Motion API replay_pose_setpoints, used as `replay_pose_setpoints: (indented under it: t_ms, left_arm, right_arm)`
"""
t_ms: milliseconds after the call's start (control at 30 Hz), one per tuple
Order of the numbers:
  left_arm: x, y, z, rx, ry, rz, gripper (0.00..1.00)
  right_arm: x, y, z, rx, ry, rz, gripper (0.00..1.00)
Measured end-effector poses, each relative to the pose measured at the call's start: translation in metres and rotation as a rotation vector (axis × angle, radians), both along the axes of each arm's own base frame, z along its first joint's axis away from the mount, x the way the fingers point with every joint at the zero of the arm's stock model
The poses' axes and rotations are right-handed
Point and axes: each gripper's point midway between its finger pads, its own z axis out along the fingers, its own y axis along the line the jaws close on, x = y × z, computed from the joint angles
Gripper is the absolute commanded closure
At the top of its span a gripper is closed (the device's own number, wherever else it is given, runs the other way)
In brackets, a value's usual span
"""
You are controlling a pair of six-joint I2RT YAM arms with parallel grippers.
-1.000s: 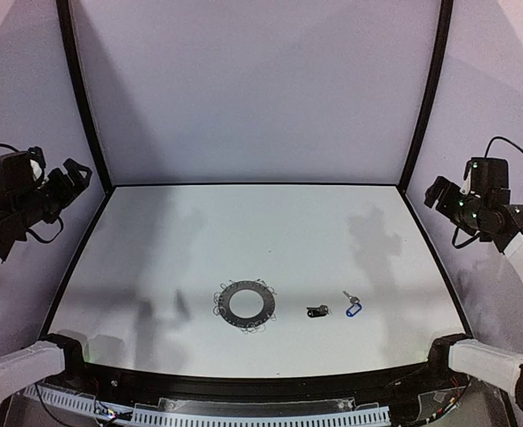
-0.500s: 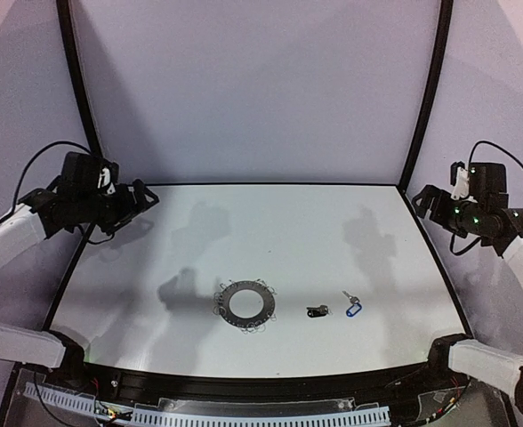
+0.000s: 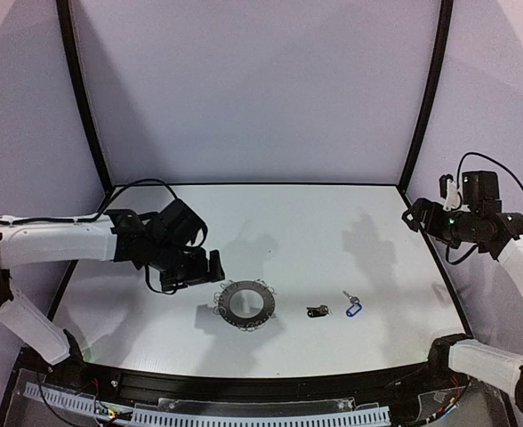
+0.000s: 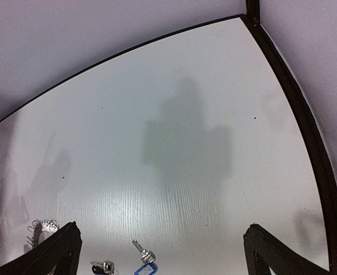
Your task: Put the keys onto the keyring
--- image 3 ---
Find black frame post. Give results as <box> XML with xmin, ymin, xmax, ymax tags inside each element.
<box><xmin>55</xmin><ymin>0</ymin><xmax>114</xmax><ymax>195</ymax></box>
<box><xmin>397</xmin><ymin>0</ymin><xmax>455</xmax><ymax>194</ymax></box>

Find white slotted cable duct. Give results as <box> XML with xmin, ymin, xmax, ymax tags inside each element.
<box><xmin>20</xmin><ymin>382</ymin><xmax>391</xmax><ymax>427</ymax></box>

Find black front rail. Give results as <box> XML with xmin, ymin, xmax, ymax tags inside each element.
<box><xmin>86</xmin><ymin>363</ymin><xmax>435</xmax><ymax>403</ymax></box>

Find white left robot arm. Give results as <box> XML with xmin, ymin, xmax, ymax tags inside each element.
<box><xmin>0</xmin><ymin>199</ymin><xmax>225</xmax><ymax>367</ymax></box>

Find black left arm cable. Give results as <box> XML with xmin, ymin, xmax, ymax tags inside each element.
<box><xmin>0</xmin><ymin>178</ymin><xmax>182</xmax><ymax>226</ymax></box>

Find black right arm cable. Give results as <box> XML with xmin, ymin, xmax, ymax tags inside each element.
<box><xmin>446</xmin><ymin>151</ymin><xmax>523</xmax><ymax>266</ymax></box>

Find black right frame post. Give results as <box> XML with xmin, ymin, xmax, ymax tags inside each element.
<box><xmin>397</xmin><ymin>0</ymin><xmax>455</xmax><ymax>194</ymax></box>

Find black left frame post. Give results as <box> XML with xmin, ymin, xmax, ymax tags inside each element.
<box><xmin>55</xmin><ymin>0</ymin><xmax>114</xmax><ymax>195</ymax></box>

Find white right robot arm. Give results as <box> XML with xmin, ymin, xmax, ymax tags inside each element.
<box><xmin>402</xmin><ymin>171</ymin><xmax>523</xmax><ymax>414</ymax></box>

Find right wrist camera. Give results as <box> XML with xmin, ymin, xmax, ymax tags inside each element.
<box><xmin>439</xmin><ymin>174</ymin><xmax>463</xmax><ymax>212</ymax></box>

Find silver key blue tag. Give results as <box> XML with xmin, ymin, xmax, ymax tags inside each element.
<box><xmin>342</xmin><ymin>290</ymin><xmax>363</xmax><ymax>318</ymax></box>

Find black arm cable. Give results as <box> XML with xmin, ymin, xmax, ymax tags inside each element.
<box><xmin>0</xmin><ymin>178</ymin><xmax>182</xmax><ymax>226</ymax></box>
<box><xmin>446</xmin><ymin>151</ymin><xmax>523</xmax><ymax>266</ymax></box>

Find silver key black tag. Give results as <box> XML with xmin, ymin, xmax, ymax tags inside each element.
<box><xmin>306</xmin><ymin>304</ymin><xmax>332</xmax><ymax>318</ymax></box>

